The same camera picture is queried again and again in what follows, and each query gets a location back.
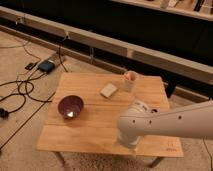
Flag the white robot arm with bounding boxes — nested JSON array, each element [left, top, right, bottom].
[[117, 100, 213, 149]]

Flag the beige rectangular block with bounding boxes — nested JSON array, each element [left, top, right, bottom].
[[100, 83, 118, 98]]

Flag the pink cup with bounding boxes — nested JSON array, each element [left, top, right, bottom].
[[123, 71, 138, 92]]

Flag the wooden table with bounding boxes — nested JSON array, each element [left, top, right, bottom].
[[36, 72, 185, 169]]

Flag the dark purple bowl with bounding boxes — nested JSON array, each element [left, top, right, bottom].
[[58, 95, 84, 119]]

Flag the blue black box device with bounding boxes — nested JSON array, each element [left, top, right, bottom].
[[38, 60, 55, 73]]

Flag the small black adapter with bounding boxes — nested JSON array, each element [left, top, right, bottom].
[[25, 63, 37, 70]]

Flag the long wooden shelf unit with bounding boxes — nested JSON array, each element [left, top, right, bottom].
[[0, 0, 213, 99]]

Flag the black plug on floor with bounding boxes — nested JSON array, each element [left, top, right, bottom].
[[0, 108, 9, 119]]

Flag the black floor cables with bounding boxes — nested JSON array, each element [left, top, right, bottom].
[[0, 36, 69, 151]]

